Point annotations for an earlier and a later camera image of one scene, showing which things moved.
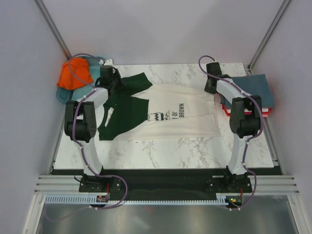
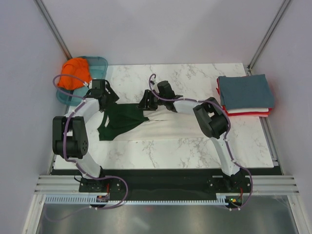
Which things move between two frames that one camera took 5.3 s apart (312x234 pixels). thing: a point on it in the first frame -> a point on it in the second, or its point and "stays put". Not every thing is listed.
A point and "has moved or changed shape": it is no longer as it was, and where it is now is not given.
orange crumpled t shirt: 80,67 stays put
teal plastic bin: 94,63 stays put
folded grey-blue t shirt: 254,85 stays put
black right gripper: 207,89 -> 144,105
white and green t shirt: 134,111 has moved or changed shape
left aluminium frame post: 53,27 stays put
